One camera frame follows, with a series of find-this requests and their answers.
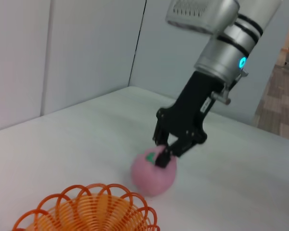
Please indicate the grey vented wrist camera housing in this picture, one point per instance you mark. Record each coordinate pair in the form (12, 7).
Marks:
(202, 14)

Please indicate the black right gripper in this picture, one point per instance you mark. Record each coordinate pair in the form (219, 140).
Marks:
(195, 106)

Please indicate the pink peach with green leaf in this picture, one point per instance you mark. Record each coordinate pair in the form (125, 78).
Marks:
(151, 180)

